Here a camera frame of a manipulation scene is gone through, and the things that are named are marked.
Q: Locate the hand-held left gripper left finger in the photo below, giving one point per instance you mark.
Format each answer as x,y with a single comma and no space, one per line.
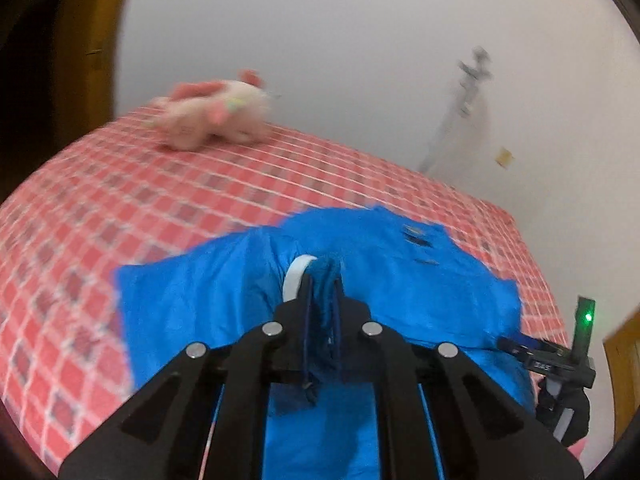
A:
292,330

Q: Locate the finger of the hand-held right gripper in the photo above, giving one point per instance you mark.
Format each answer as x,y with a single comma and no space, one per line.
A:
520,344

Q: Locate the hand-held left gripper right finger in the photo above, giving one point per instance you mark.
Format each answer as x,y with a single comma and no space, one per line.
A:
352,330

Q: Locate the blue garment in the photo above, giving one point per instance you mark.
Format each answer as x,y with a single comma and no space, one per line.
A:
200,290

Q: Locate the person's right hand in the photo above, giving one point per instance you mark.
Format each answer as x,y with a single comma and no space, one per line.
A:
552,407

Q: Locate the person's pink pants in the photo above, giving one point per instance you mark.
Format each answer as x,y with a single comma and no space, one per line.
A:
577,446

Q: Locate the pink plush toy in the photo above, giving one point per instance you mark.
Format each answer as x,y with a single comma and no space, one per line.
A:
210,115

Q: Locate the bed with red plaid sheet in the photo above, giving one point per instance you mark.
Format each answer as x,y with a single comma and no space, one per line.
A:
100,200

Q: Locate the grey tripod stand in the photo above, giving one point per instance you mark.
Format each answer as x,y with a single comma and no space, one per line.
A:
465,95

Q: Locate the wooden door frame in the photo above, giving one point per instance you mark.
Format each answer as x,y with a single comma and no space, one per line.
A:
622,370

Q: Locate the yellow wall socket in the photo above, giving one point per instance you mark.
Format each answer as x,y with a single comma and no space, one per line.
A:
505,157

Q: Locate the brown wooden frame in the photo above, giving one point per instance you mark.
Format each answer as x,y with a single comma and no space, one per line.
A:
85,35

